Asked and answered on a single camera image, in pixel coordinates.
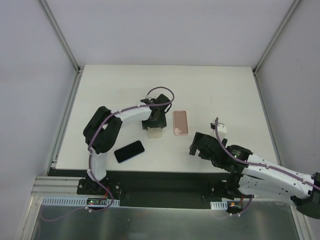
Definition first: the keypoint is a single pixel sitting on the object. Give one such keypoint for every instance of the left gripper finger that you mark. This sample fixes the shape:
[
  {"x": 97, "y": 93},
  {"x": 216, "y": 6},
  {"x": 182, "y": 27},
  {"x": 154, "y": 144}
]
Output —
[
  {"x": 161, "y": 120},
  {"x": 145, "y": 124}
]

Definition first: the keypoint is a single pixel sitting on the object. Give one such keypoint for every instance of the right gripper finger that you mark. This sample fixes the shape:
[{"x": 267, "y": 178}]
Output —
[
  {"x": 200, "y": 141},
  {"x": 194, "y": 151}
]

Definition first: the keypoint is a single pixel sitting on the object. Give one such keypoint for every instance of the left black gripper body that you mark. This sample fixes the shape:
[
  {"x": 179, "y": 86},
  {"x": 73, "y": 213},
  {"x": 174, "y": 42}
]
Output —
[{"x": 154, "y": 125}]

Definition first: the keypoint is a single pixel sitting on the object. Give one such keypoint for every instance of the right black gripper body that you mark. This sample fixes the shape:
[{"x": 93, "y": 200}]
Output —
[{"x": 199, "y": 144}]

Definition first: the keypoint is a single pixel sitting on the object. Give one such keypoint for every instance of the beige phone with case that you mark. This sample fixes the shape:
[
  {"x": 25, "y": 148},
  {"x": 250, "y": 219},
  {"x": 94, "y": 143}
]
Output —
[{"x": 154, "y": 132}]

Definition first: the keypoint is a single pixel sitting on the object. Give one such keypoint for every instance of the pink phone case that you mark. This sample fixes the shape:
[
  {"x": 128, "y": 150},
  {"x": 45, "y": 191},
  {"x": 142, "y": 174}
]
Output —
[{"x": 180, "y": 123}]

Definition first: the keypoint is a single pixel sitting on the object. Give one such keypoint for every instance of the blue smartphone black screen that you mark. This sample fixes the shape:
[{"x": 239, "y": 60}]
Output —
[{"x": 129, "y": 151}]

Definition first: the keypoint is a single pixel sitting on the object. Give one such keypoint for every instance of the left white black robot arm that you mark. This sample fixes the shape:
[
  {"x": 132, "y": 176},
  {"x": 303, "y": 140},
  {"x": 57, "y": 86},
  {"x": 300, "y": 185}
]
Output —
[{"x": 102, "y": 130}]

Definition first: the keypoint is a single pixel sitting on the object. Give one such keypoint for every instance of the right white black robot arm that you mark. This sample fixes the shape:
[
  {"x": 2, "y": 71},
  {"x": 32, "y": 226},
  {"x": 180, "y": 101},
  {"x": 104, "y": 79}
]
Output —
[{"x": 251, "y": 175}]

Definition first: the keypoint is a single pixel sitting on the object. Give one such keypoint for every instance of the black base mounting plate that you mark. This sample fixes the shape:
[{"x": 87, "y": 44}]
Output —
[{"x": 174, "y": 190}]

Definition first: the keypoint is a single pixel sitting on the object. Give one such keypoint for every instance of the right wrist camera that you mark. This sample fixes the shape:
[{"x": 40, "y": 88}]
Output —
[{"x": 221, "y": 129}]

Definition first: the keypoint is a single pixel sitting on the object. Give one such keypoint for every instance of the right white cable duct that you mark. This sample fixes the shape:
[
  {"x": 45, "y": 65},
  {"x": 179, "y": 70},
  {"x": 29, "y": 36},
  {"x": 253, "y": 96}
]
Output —
[{"x": 219, "y": 205}]

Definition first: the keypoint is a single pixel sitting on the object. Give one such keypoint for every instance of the white cable duct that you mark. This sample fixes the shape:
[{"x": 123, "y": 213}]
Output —
[
  {"x": 79, "y": 202},
  {"x": 219, "y": 205}
]

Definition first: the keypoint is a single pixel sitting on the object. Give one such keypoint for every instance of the aluminium front rail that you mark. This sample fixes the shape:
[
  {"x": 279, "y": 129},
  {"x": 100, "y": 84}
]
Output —
[{"x": 55, "y": 186}]

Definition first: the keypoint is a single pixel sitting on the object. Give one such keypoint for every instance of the left white cable duct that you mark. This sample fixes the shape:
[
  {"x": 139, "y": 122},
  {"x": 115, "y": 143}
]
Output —
[{"x": 79, "y": 202}]

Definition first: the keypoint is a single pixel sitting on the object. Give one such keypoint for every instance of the left aluminium frame post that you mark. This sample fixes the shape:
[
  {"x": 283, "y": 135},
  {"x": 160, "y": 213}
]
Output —
[{"x": 59, "y": 34}]

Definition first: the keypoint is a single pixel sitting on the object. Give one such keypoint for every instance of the aluminium frame post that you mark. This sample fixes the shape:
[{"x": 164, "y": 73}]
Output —
[
  {"x": 276, "y": 35},
  {"x": 59, "y": 34}
]

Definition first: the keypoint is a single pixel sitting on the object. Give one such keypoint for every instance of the right aluminium frame post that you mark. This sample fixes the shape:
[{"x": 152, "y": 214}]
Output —
[{"x": 276, "y": 35}]

